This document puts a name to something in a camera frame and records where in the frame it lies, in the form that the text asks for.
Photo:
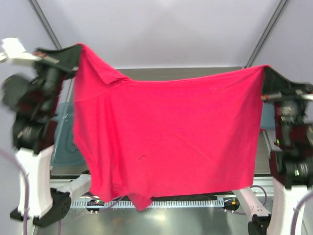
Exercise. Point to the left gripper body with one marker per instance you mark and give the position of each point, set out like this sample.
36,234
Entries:
52,75

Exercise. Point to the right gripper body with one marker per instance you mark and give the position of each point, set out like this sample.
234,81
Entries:
287,106

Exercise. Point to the pink t shirt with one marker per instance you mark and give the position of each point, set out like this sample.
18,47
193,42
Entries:
145,139

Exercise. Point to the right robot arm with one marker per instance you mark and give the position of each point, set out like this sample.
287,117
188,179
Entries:
291,166

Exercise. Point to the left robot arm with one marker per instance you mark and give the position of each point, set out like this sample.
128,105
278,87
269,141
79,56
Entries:
34,103

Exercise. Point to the folded grey-blue t shirt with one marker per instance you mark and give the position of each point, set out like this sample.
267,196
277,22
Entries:
267,119

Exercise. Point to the clear blue plastic bin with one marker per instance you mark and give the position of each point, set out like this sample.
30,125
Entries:
65,151

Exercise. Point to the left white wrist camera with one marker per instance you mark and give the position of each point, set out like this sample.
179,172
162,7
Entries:
12,51

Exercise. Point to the left aluminium frame post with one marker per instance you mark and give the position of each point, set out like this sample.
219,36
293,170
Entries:
45,23

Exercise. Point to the aluminium frame post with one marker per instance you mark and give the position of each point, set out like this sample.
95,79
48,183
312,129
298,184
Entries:
282,4
45,23

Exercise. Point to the right aluminium frame post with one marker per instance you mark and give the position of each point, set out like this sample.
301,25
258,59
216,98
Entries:
282,4

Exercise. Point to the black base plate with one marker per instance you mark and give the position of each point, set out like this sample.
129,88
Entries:
182,197

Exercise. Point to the slotted cable duct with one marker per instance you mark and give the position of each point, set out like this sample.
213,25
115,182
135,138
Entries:
84,203

